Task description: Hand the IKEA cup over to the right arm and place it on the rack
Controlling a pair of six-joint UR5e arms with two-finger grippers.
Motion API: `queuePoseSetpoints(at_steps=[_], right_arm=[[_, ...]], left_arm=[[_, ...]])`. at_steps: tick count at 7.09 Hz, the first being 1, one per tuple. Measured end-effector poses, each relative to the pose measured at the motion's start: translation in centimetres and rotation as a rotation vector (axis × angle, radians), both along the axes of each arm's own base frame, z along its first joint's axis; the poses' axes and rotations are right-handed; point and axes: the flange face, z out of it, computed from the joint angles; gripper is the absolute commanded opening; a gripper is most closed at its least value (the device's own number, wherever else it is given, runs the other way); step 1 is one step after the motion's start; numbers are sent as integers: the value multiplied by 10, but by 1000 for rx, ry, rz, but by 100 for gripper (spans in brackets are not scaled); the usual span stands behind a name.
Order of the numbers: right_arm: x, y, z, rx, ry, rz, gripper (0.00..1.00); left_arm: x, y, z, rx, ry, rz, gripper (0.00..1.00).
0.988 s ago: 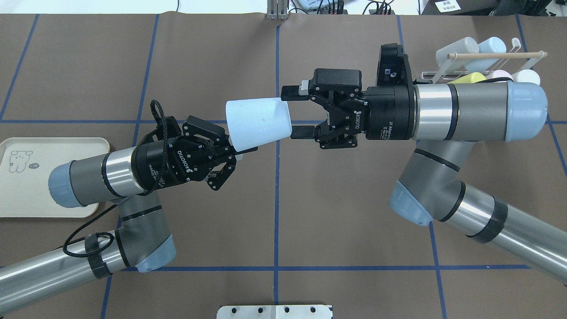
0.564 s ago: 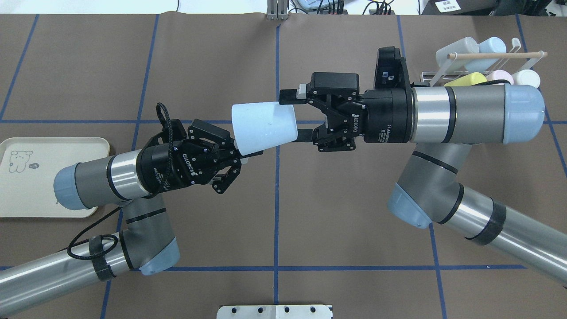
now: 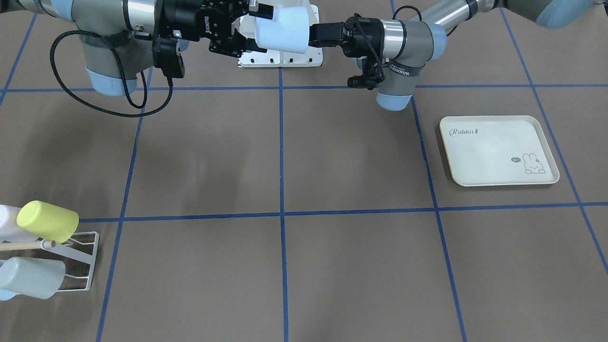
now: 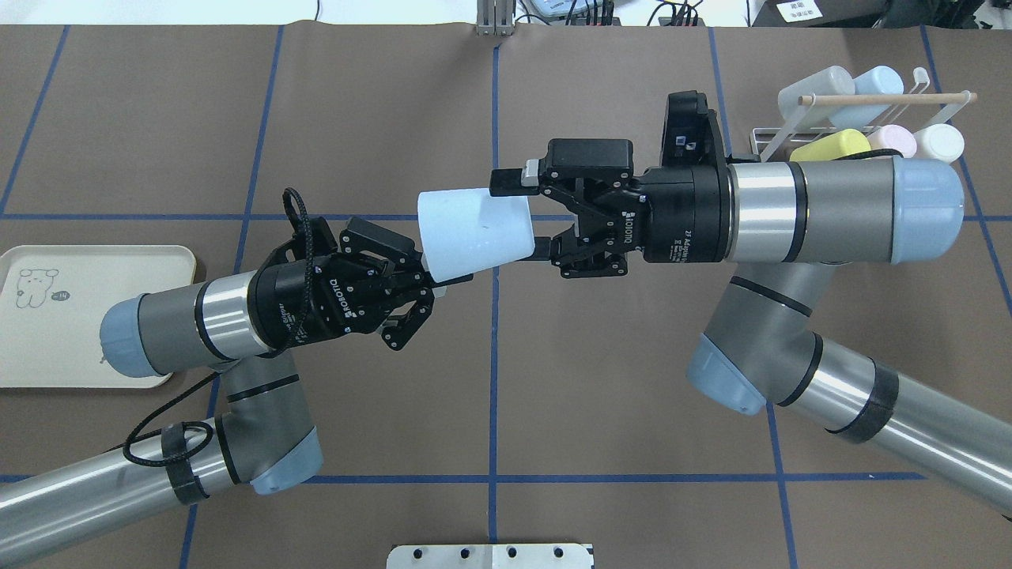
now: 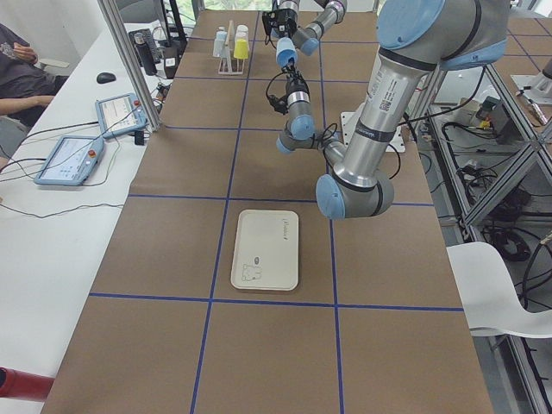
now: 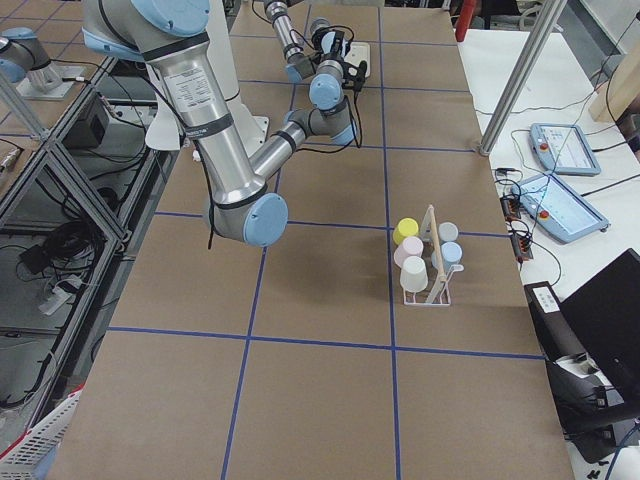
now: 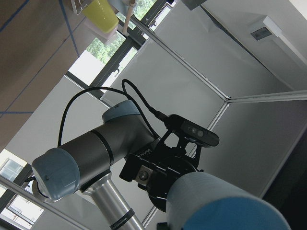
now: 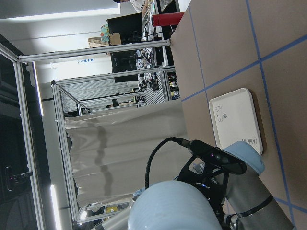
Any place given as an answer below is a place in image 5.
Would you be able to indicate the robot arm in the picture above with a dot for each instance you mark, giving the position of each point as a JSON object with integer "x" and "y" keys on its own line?
{"x": 307, "y": 38}
{"x": 415, "y": 38}

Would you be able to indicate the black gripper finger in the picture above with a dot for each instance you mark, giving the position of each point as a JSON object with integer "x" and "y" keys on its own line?
{"x": 290, "y": 69}

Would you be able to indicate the yellow plastic cup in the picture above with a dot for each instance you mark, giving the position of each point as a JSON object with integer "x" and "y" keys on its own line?
{"x": 241, "y": 49}

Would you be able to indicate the red cylinder object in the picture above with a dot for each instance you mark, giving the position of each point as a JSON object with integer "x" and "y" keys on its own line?
{"x": 25, "y": 386}

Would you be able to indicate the seated person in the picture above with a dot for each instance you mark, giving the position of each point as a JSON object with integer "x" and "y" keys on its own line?
{"x": 26, "y": 90}

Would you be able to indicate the far blue teach pendant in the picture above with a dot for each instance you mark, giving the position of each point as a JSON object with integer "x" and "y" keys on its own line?
{"x": 120, "y": 115}

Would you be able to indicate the white wire cup rack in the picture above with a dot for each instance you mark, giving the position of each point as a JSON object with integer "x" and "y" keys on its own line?
{"x": 228, "y": 65}

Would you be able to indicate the blue teach pendant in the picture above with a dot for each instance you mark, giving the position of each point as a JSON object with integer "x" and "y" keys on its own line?
{"x": 120, "y": 115}
{"x": 71, "y": 161}

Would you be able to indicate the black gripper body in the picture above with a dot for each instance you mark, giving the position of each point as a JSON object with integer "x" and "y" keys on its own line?
{"x": 295, "y": 85}
{"x": 288, "y": 17}

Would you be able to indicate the blue plastic cup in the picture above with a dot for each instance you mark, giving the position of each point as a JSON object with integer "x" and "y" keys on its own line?
{"x": 286, "y": 54}
{"x": 219, "y": 42}

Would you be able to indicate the black computer mouse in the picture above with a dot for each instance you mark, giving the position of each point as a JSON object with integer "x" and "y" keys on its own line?
{"x": 105, "y": 78}

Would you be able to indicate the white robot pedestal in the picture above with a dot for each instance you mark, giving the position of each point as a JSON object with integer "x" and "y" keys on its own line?
{"x": 349, "y": 120}

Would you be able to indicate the white chair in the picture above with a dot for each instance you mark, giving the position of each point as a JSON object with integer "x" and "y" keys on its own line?
{"x": 488, "y": 296}

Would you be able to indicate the near blue teach pendant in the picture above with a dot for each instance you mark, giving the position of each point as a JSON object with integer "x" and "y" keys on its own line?
{"x": 71, "y": 161}

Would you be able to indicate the cream plastic tray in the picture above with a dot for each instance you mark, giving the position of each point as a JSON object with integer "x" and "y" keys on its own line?
{"x": 266, "y": 251}

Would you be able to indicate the aluminium frame post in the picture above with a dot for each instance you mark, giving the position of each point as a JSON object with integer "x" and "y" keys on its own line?
{"x": 126, "y": 52}

